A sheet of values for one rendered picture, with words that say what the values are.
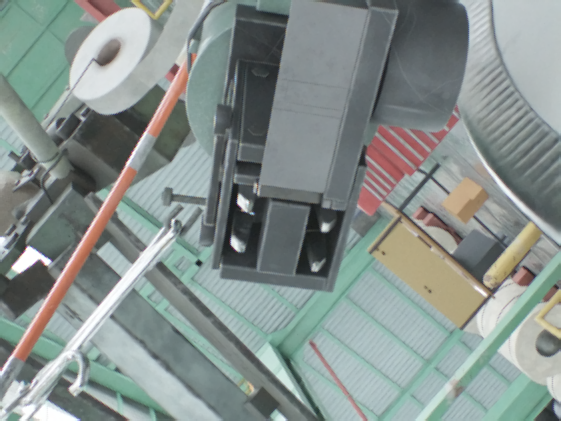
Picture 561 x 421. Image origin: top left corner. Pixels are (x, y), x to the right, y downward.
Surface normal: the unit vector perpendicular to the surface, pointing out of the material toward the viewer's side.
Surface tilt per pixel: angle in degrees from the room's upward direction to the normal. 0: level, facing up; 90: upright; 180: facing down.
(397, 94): 62
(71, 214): 90
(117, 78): 90
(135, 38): 90
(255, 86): 137
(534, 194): 90
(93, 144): 123
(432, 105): 56
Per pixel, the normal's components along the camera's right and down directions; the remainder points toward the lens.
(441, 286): 0.25, 0.25
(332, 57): 0.00, 0.59
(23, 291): 0.65, -0.42
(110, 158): 0.56, -0.21
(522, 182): -0.74, -0.58
